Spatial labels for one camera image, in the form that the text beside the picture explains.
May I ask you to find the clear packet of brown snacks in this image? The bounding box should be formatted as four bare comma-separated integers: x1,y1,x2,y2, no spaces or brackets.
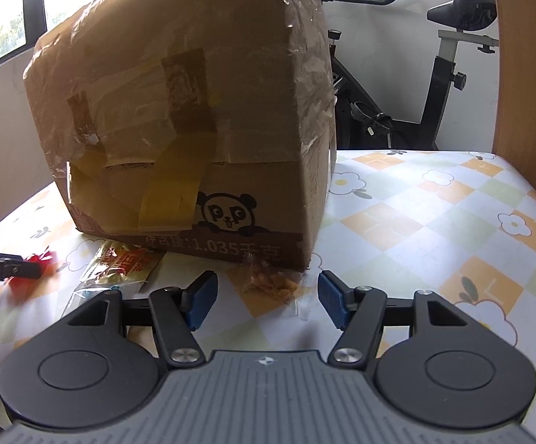
230,258,316,321

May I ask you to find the taped cardboard box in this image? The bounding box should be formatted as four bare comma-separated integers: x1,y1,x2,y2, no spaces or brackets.
22,0,339,273

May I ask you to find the checkered floral tablecloth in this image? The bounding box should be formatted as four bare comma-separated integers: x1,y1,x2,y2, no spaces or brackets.
0,148,536,444

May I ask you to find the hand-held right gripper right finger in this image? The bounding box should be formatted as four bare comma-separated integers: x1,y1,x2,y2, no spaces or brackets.
317,270,473,370

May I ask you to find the wooden panel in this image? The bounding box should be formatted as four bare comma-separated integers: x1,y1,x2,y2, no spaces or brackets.
487,0,536,223

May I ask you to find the black exercise bike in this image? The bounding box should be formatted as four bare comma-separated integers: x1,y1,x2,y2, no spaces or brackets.
316,0,501,151

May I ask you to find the yellow snack packet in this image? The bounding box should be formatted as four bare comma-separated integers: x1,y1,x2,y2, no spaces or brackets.
82,239,163,288

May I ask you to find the dark-framed window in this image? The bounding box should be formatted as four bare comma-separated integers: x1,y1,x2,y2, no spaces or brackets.
0,0,456,80

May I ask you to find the small red snack packet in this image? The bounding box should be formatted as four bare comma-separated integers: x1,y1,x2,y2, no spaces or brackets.
9,249,58,293

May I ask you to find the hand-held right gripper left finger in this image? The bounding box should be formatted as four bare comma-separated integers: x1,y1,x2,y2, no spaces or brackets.
66,270,219,370

